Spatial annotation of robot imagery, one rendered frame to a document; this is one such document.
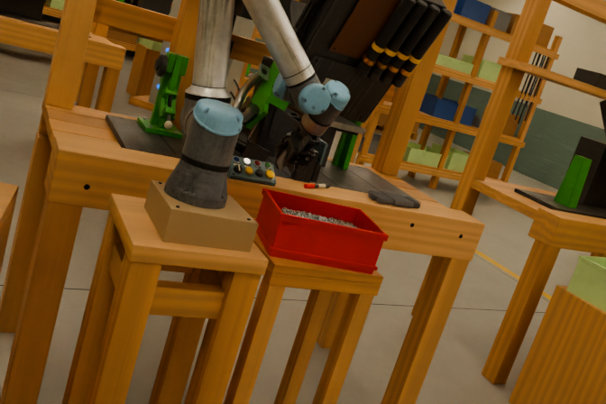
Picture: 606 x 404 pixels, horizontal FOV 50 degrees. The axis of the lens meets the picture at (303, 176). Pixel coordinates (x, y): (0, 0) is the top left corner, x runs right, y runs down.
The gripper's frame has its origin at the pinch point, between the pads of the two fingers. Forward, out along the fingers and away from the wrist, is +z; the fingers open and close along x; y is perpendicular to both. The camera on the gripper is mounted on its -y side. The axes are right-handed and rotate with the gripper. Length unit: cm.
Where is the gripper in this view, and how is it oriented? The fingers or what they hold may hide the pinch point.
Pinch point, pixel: (279, 163)
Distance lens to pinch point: 195.1
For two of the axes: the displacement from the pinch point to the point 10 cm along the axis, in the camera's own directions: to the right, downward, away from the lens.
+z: -4.7, 5.8, 6.7
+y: 1.6, 8.0, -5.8
